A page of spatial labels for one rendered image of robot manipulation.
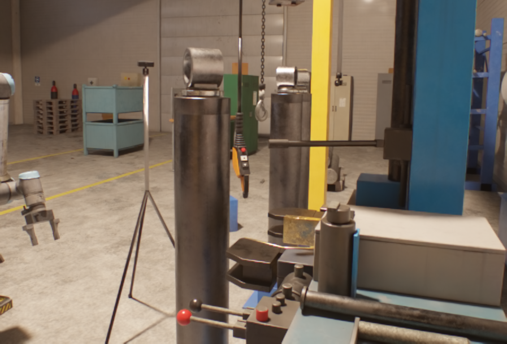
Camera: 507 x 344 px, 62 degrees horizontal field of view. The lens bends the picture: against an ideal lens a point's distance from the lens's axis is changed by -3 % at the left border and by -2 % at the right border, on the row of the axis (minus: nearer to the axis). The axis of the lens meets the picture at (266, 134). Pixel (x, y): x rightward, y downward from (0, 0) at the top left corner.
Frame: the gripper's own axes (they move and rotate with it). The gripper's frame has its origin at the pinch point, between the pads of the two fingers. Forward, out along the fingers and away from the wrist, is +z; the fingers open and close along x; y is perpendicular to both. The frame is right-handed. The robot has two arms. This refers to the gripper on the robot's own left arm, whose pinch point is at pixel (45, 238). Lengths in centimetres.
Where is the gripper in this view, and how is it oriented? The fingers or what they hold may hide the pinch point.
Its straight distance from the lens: 235.1
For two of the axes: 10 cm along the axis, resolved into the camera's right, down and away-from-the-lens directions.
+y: 8.9, -3.5, -3.1
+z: 3.3, 9.4, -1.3
